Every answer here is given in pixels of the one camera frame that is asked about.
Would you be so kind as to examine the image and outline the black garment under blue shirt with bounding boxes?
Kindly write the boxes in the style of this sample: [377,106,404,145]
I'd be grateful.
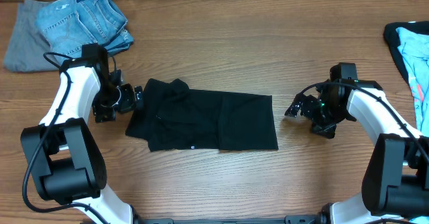
[383,21,428,82]

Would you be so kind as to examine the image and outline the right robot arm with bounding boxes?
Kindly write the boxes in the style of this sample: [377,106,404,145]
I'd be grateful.
[285,79,428,223]

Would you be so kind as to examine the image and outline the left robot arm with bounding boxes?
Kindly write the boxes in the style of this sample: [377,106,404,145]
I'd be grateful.
[21,44,143,223]

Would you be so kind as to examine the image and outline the folded grey garment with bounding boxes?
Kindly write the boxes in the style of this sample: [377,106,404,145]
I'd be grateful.
[3,0,58,72]

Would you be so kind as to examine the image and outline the folded blue denim jeans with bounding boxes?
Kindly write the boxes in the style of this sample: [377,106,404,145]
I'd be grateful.
[36,0,134,64]

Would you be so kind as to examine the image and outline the light blue t-shirt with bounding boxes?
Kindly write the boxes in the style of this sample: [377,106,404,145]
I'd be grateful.
[396,27,428,137]

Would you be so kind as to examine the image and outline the black polo shirt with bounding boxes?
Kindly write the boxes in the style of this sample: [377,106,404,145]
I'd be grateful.
[125,78,278,152]

